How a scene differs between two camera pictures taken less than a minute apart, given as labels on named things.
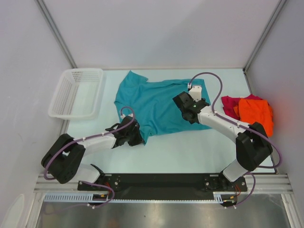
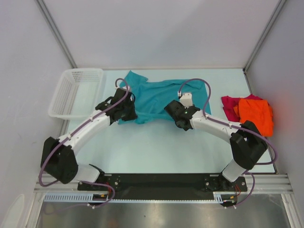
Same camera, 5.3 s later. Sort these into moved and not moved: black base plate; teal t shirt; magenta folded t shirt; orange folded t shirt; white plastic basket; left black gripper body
Moved: left black gripper body; teal t shirt
Not moved: white plastic basket; orange folded t shirt; magenta folded t shirt; black base plate
